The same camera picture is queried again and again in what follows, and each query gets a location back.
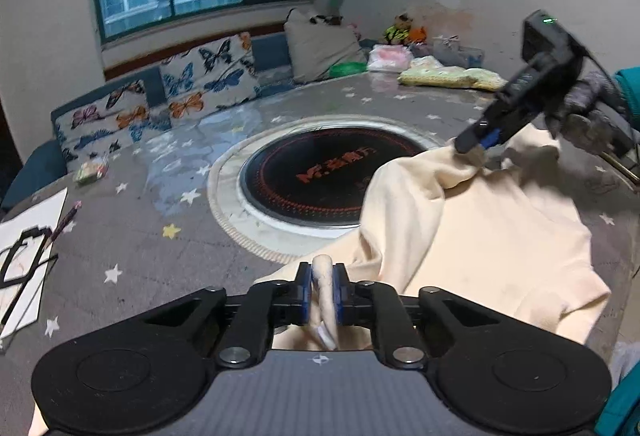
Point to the white paper sheet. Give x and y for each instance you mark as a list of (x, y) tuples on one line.
[(25, 216)]

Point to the clear plastic bag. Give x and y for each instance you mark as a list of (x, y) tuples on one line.
[(460, 51)]

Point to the black round induction cooktop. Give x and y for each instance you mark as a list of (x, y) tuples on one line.
[(300, 186)]

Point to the black glasses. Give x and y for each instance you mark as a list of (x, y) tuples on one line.
[(35, 232)]

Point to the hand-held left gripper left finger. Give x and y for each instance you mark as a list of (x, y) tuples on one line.
[(303, 296)]

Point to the orange and yellow plush toy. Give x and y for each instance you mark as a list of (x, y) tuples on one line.
[(402, 30)]

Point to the person's right hand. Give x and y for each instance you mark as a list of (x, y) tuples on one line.
[(595, 116)]

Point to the pink patterned pen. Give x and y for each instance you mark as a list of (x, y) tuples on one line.
[(65, 221)]

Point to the blue sofa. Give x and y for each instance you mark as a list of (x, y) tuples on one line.
[(270, 51)]

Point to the yellow-green knitted cloth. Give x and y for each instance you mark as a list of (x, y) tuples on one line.
[(450, 77)]

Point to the person's teal jacket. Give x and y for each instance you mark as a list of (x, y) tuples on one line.
[(622, 411)]

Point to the small colourful packet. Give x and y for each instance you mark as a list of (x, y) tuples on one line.
[(91, 170)]

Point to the grey star print tablecloth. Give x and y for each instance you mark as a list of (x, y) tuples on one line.
[(150, 236)]

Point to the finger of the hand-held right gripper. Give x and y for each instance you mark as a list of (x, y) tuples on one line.
[(491, 139), (470, 139)]

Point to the grey pillow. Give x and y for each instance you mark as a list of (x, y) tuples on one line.
[(320, 49)]

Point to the pink plastic bag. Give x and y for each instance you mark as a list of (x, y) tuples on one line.
[(390, 57)]

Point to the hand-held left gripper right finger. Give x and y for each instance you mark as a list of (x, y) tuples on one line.
[(340, 296)]

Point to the person's right forearm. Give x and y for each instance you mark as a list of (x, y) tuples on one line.
[(630, 89)]

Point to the panda plush toy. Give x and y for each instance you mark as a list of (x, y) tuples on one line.
[(325, 19)]

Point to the butterfly print cushion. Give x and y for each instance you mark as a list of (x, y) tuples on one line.
[(110, 121), (210, 71)]

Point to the green bowl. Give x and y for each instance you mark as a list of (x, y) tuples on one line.
[(349, 69)]

